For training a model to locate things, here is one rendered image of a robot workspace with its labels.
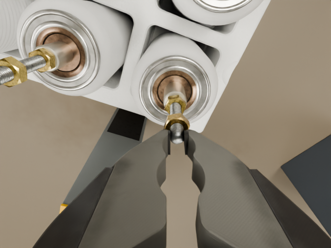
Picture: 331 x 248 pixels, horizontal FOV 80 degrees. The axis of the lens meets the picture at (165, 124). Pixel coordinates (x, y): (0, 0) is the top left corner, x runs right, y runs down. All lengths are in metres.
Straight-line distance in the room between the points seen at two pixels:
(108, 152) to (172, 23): 0.20
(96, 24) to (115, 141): 0.19
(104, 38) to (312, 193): 0.55
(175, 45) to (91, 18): 0.08
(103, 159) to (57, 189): 0.47
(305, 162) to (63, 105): 0.65
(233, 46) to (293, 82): 0.29
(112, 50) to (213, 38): 0.13
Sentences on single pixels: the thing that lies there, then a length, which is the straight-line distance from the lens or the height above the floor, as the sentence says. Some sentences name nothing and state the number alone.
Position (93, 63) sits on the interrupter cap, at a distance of 0.22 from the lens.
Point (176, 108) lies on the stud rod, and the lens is 0.17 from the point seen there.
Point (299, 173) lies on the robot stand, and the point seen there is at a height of 0.05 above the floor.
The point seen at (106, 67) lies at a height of 0.25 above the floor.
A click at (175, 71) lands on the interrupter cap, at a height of 0.25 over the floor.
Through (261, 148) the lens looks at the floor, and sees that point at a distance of 0.61.
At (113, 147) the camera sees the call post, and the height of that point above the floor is 0.20.
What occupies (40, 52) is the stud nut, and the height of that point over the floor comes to 0.29.
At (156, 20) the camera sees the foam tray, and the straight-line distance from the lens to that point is 0.27.
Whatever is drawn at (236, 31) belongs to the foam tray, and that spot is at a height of 0.18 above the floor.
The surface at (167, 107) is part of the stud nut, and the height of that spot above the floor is 0.29.
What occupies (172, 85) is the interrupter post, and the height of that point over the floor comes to 0.26.
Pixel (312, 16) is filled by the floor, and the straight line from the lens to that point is 0.53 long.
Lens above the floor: 0.45
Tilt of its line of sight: 61 degrees down
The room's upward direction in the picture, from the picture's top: 177 degrees counter-clockwise
